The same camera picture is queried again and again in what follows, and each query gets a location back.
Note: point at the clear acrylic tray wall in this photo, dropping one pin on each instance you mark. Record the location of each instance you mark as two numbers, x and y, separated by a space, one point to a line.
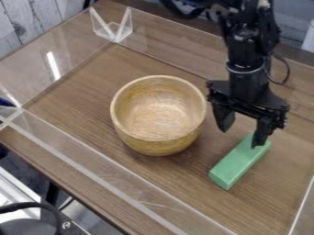
138 206

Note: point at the black metal bracket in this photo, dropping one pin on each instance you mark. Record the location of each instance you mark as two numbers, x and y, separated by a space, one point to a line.
70 227

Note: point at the green rectangular block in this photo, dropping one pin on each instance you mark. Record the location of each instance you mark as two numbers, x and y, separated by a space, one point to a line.
234 165

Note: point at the black table leg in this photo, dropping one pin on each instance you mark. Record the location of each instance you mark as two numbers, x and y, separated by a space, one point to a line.
53 194

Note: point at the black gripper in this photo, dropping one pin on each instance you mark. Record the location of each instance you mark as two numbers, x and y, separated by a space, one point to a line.
246 94

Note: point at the clear acrylic corner bracket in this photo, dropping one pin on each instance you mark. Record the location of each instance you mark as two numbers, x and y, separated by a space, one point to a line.
113 31

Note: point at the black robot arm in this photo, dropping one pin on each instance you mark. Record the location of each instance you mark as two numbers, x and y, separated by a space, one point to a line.
250 33

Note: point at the brown wooden bowl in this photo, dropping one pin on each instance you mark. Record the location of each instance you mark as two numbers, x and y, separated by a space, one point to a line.
158 112

